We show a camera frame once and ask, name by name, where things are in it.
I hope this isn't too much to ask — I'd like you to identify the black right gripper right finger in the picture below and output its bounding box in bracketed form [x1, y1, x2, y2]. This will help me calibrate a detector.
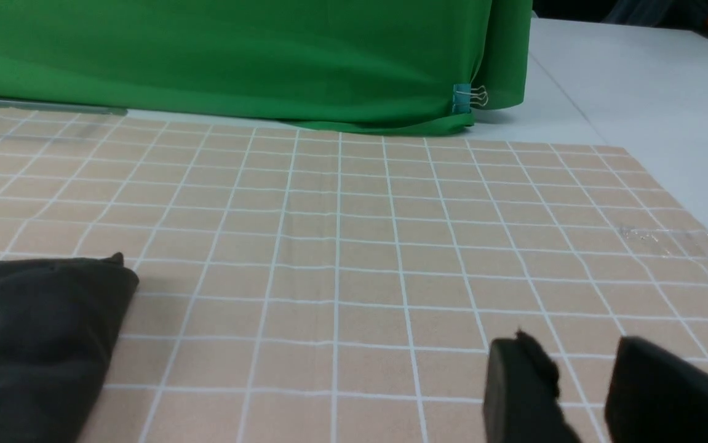
[604, 336, 708, 442]

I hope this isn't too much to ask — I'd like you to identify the green backdrop cloth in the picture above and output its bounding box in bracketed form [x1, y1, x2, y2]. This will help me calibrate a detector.
[0, 1, 533, 137]

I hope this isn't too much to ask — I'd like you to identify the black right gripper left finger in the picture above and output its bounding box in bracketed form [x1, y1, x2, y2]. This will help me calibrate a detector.
[483, 330, 581, 442]

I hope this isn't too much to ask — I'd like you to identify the clear adhesive tape strip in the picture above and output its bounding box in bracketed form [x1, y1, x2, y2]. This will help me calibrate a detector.
[617, 225, 708, 259]

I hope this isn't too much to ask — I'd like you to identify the dark gray long-sleeve shirt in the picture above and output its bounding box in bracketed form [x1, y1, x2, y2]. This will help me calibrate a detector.
[0, 252, 140, 442]

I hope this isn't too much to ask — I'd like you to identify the dark background object orange accent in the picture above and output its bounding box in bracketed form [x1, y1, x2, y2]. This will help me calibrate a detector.
[533, 1, 708, 38]

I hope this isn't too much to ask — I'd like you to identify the blue binder clip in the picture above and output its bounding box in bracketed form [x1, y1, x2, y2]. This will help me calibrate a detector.
[450, 84, 489, 114]

